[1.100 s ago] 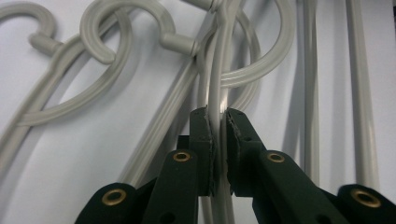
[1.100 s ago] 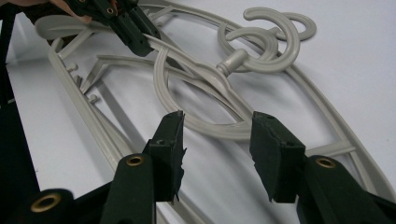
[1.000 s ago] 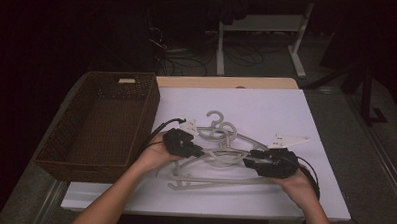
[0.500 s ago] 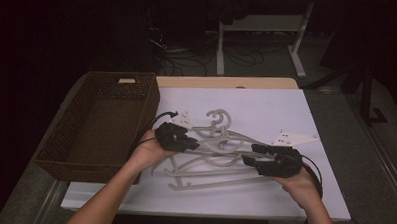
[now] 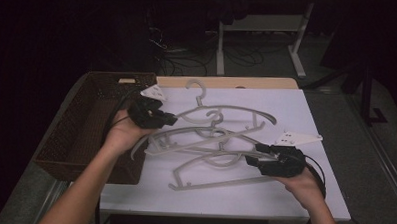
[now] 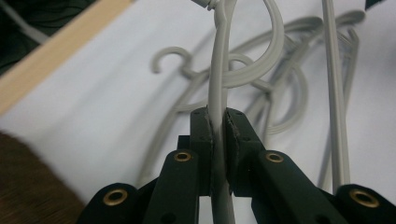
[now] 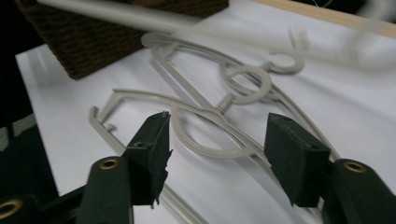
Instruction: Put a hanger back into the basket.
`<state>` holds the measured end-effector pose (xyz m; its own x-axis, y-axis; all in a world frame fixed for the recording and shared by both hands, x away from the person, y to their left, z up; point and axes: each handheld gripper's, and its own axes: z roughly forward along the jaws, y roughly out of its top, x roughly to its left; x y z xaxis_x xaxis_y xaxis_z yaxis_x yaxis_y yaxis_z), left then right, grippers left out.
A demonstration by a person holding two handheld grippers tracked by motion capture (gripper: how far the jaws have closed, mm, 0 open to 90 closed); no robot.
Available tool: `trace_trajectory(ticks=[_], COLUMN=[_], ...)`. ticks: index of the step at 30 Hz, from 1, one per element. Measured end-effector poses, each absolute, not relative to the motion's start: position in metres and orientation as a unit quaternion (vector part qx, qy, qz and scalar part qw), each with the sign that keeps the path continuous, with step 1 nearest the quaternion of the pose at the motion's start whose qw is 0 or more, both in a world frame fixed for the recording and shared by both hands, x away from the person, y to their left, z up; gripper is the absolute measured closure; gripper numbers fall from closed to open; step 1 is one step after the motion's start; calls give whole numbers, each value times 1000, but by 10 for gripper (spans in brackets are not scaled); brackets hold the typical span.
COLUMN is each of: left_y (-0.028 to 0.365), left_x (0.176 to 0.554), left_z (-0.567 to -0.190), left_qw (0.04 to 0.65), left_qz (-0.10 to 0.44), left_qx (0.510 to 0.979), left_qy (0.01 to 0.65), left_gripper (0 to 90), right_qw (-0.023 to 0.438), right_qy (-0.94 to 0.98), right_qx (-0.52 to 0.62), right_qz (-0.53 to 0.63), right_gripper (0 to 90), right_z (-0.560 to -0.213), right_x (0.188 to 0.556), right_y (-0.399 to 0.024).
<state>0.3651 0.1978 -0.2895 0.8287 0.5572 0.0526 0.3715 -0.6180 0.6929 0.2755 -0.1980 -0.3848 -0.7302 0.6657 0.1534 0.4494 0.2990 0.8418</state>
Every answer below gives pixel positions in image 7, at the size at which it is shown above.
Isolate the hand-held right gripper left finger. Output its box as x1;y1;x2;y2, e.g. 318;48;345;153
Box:
122;111;174;209

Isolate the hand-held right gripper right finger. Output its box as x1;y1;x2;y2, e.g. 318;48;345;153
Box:
263;112;332;208

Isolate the brown woven basket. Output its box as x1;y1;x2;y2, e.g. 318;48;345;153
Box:
15;0;230;80

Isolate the white board sheet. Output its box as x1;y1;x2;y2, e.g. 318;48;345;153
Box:
15;0;396;224

